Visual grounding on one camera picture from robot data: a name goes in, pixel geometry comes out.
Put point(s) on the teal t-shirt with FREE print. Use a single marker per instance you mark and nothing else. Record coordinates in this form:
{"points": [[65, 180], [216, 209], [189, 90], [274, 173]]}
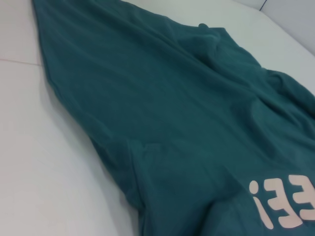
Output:
{"points": [[160, 110]]}

